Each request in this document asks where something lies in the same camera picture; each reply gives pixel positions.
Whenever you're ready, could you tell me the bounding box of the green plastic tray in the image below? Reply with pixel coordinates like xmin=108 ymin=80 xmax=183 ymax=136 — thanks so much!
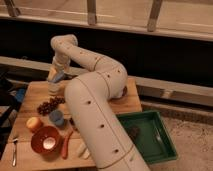
xmin=117 ymin=110 xmax=177 ymax=164

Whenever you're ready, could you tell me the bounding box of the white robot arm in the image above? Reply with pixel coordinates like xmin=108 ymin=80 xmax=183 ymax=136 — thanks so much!
xmin=48 ymin=34 xmax=150 ymax=171

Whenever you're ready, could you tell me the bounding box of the orange bowl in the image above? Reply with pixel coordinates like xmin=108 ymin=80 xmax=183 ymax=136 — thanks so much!
xmin=31 ymin=126 xmax=61 ymax=155

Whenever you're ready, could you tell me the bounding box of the metal fork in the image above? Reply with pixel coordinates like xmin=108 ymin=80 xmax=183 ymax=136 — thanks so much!
xmin=12 ymin=137 xmax=18 ymax=167

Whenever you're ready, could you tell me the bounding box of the small metal cup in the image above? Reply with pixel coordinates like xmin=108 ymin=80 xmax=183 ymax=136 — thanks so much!
xmin=69 ymin=118 xmax=74 ymax=126

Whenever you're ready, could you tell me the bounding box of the orange fruit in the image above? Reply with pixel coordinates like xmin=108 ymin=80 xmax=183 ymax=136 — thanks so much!
xmin=26 ymin=117 xmax=43 ymax=132

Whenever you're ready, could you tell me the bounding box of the dark red bowl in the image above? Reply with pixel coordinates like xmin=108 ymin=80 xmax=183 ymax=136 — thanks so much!
xmin=122 ymin=86 xmax=128 ymax=97

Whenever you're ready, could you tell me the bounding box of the orange carrot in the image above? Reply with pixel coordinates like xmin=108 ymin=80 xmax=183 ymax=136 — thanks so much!
xmin=61 ymin=130 xmax=73 ymax=159

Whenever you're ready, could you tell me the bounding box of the bunch of dark grapes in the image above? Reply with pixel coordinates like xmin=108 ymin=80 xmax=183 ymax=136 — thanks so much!
xmin=37 ymin=96 xmax=65 ymax=115

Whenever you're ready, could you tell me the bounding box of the peeled banana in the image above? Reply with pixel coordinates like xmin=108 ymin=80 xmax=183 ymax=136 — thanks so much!
xmin=77 ymin=142 xmax=90 ymax=159

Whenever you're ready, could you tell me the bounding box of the wooden board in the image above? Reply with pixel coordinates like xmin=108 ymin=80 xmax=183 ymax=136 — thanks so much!
xmin=0 ymin=77 xmax=143 ymax=171

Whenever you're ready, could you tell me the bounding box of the blue plastic cup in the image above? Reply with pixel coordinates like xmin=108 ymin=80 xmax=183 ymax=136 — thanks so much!
xmin=49 ymin=109 xmax=64 ymax=126

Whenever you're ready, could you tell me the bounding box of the brown rectangular block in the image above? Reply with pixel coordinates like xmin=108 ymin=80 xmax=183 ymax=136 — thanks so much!
xmin=128 ymin=126 xmax=140 ymax=141

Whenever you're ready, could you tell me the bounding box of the blue sponge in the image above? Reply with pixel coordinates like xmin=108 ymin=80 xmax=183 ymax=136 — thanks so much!
xmin=50 ymin=73 xmax=65 ymax=83

